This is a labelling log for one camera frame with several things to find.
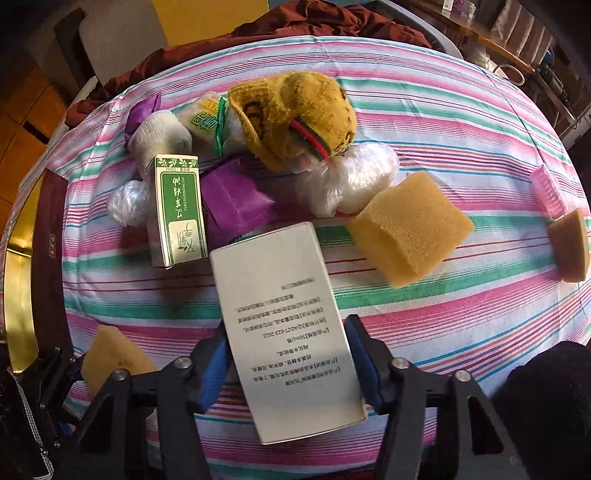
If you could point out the yellow sponge block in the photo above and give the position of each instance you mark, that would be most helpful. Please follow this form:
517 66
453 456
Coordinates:
569 240
406 231
111 350

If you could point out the purple foil pouch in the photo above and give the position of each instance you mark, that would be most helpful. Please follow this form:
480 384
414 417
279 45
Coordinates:
233 203

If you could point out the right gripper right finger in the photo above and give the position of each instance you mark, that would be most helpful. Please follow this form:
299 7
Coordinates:
439 426

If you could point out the small purple pouch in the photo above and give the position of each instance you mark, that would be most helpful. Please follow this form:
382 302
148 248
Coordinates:
139 113

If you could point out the brown crumpled blanket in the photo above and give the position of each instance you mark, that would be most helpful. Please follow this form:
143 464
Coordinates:
294 18

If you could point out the white printed carton box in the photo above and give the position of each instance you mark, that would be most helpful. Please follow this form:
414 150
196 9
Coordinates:
286 335

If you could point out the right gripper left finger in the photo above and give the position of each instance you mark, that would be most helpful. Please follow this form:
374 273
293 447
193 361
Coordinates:
143 426

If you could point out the yellow blue grey headboard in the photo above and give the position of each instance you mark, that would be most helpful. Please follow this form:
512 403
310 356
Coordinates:
104 39

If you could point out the striped bed sheet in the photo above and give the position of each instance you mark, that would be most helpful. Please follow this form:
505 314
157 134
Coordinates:
491 307

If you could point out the wooden side table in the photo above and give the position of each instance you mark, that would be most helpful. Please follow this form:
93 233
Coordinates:
506 38

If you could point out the mustard knitted sock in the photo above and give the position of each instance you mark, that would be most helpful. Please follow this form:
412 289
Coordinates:
294 121

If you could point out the cream rolled sock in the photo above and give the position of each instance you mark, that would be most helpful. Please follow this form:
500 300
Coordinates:
161 133

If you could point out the green essential oil box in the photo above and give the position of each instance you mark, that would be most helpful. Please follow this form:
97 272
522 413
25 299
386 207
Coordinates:
176 230

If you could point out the small white plastic bag ball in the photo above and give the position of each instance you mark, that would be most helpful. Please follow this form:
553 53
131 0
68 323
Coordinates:
130 205

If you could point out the green yellow snack packet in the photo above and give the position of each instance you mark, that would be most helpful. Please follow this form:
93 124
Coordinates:
214 127

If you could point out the maroon gold gift box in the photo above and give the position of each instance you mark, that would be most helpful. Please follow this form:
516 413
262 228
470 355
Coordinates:
34 310

